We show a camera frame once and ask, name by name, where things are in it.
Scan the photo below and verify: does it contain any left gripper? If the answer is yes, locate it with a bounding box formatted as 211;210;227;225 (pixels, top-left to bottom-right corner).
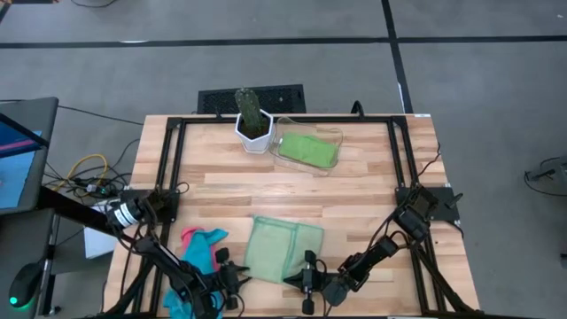
214;246;252;311

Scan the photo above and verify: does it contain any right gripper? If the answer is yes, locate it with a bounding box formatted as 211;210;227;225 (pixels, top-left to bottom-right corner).
283;250;329;316

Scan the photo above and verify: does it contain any pale green microfiber towel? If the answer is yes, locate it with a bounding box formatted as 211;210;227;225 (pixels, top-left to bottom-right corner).
243;215;325;284

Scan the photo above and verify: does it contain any bright green microfiber towel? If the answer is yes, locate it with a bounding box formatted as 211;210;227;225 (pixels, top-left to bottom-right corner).
277;132;340;169

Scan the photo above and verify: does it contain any blue microfiber towel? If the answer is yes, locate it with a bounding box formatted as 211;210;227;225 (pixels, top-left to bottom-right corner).
162;228;229;319

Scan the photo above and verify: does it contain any pink microfiber towel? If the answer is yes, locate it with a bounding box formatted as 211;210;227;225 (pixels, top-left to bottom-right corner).
180;226;222;269

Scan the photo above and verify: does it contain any clear plastic tray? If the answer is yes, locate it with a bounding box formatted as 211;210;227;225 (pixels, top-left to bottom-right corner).
268;115;345;177

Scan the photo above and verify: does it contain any white hexagonal plant pot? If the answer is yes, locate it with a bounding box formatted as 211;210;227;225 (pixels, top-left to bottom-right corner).
234;108;276;155

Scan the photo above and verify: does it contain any white paper box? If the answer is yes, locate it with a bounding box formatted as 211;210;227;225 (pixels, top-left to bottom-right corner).
82;207;119;260

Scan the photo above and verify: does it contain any green cactus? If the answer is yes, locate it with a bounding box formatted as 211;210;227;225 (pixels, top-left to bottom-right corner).
234;87;265;134

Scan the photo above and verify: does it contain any black perforated floor box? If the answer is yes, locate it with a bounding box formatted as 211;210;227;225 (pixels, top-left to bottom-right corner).
197;83;307;115

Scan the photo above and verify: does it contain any black computer mouse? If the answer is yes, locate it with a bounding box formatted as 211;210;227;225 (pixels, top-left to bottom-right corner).
7;261;43;309

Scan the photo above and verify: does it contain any grey side desk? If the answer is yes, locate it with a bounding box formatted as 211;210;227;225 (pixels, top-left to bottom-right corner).
0;206;57;319

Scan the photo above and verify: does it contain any monitor with blue screen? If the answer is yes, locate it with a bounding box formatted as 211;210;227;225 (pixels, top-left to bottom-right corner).
0;96;59;217

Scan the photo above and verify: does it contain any office chair base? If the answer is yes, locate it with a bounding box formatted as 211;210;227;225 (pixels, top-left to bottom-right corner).
524;154;567;197

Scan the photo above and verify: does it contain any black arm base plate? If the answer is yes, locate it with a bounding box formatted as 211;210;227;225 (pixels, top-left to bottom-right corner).
119;188;181;224
395;185;461;222

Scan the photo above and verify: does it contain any black aluminium table frame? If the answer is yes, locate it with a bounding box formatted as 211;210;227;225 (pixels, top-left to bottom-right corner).
101;113;479;319

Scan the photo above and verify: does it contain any black floor cable bundle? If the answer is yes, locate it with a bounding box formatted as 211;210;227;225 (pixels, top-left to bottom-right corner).
43;137;143;209

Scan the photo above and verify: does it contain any yellow cable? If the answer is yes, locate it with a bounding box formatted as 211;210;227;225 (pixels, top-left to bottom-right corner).
55;153;109;191

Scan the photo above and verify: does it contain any thin black floor cable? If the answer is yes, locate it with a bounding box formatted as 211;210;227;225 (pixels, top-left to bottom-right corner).
57;104;145;127

